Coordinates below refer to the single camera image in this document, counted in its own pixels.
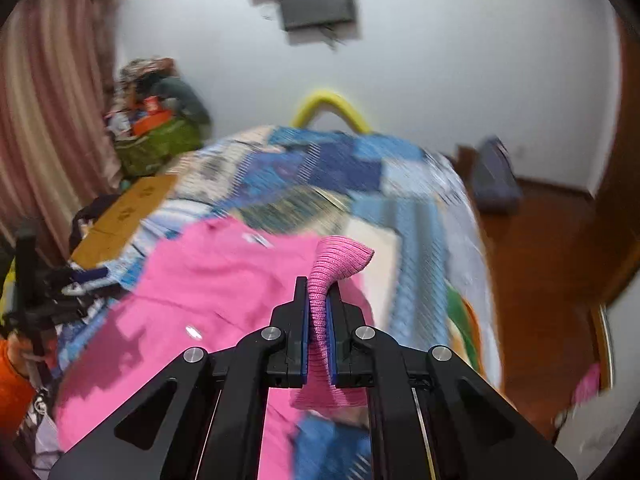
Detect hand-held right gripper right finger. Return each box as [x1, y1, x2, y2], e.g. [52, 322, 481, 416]
[326, 292, 580, 480]

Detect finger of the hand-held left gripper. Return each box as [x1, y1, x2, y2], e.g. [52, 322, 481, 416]
[59, 266, 110, 306]

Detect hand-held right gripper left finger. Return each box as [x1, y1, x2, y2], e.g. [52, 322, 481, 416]
[48, 276, 309, 480]

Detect pink knit sweater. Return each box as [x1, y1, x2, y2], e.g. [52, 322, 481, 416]
[52, 217, 376, 480]

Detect pile of mixed clothes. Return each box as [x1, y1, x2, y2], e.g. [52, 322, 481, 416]
[105, 56, 213, 141]

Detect brown cardboard box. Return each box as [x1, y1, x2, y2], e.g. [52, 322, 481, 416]
[70, 174, 180, 270]

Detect green bag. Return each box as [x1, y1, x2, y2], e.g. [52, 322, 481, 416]
[116, 120, 203, 177]

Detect blue patchwork blanket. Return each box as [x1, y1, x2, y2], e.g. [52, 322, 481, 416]
[55, 125, 503, 480]

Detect pink striped curtain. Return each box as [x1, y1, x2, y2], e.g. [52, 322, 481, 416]
[0, 0, 123, 266]

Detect grey bag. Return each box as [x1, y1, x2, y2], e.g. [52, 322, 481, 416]
[472, 136, 523, 217]

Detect yellow curved tube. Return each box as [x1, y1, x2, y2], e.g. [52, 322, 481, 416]
[291, 90, 373, 136]

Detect small pink cloth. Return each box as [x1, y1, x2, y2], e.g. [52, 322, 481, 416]
[572, 362, 602, 408]

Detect wooden door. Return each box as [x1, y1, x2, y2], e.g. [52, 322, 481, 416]
[592, 12, 640, 308]

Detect dark wall-mounted screen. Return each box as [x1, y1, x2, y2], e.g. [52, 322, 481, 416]
[279, 0, 359, 34]

